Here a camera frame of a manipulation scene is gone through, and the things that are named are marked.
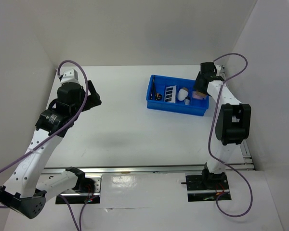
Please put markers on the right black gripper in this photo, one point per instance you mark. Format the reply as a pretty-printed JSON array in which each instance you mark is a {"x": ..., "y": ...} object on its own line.
[{"x": 197, "y": 84}]

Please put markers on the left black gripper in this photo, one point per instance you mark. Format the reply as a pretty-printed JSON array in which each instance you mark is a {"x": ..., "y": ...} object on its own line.
[{"x": 93, "y": 99}]

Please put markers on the pink square compact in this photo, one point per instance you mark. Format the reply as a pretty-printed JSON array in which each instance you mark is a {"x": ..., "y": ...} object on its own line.
[{"x": 199, "y": 97}]

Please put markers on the small orange black brush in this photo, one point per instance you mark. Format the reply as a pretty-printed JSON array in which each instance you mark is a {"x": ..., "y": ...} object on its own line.
[{"x": 158, "y": 97}]

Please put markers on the thin black makeup brush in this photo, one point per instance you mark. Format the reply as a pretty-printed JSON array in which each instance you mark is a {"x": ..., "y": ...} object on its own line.
[{"x": 153, "y": 90}]

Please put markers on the tan square compact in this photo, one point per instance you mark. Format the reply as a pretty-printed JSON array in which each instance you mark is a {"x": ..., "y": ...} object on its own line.
[{"x": 199, "y": 93}]

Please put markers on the clear bottle black cap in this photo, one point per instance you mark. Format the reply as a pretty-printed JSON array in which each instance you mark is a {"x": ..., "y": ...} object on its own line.
[{"x": 187, "y": 101}]

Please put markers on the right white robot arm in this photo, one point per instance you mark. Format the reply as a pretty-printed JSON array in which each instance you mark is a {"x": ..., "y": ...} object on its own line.
[{"x": 214, "y": 169}]

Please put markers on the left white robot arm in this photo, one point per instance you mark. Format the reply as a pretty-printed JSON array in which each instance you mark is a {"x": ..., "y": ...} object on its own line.
[{"x": 22, "y": 192}]

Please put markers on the blue plastic divided bin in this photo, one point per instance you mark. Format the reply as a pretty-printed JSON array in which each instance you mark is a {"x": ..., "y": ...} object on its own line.
[{"x": 196, "y": 107}]

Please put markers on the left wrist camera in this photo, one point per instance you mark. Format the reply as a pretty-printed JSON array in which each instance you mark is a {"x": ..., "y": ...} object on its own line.
[{"x": 69, "y": 76}]

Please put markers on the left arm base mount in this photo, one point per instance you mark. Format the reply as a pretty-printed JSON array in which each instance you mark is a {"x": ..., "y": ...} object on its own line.
[{"x": 89, "y": 192}]

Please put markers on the aluminium rail front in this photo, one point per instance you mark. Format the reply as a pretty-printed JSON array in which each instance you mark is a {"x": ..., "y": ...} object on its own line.
[{"x": 149, "y": 169}]

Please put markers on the aluminium rail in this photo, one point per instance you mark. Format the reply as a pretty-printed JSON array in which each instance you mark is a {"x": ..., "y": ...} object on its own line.
[
  {"x": 245, "y": 154},
  {"x": 149, "y": 169}
]

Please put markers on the aluminium rail right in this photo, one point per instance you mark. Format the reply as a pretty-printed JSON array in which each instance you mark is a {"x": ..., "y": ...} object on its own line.
[{"x": 245, "y": 154}]

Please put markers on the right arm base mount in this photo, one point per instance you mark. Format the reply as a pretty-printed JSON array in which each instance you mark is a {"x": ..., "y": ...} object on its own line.
[{"x": 200, "y": 190}]

